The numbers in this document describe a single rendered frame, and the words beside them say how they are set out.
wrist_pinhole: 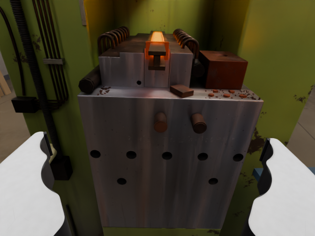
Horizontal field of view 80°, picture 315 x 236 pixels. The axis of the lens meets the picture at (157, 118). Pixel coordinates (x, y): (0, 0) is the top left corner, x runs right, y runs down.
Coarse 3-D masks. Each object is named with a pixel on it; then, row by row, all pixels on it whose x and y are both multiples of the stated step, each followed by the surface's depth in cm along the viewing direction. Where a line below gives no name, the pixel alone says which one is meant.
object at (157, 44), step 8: (160, 32) 62; (152, 40) 44; (160, 40) 44; (152, 48) 32; (160, 48) 32; (168, 48) 38; (152, 56) 38; (160, 56) 38; (152, 64) 32; (160, 64) 32
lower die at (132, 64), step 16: (128, 48) 44; (144, 48) 39; (176, 48) 45; (112, 64) 41; (128, 64) 41; (144, 64) 41; (176, 64) 41; (112, 80) 43; (128, 80) 43; (144, 80) 43; (160, 80) 42; (176, 80) 42
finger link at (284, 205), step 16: (272, 144) 10; (272, 160) 9; (288, 160) 9; (272, 176) 8; (288, 176) 8; (304, 176) 8; (272, 192) 7; (288, 192) 7; (304, 192) 8; (256, 208) 7; (272, 208) 7; (288, 208) 7; (304, 208) 7; (256, 224) 6; (272, 224) 6; (288, 224) 6; (304, 224) 6
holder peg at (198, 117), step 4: (192, 116) 39; (196, 116) 39; (200, 116) 39; (192, 120) 38; (196, 120) 37; (200, 120) 37; (192, 124) 38; (196, 124) 37; (200, 124) 36; (204, 124) 37; (196, 128) 37; (200, 128) 37; (204, 128) 37; (196, 132) 37; (200, 132) 37
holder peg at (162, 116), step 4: (160, 112) 39; (156, 116) 39; (160, 116) 38; (164, 116) 38; (156, 120) 37; (160, 120) 36; (164, 120) 37; (156, 124) 36; (160, 124) 36; (164, 124) 36; (156, 128) 37; (160, 128) 37; (164, 128) 37; (160, 132) 37
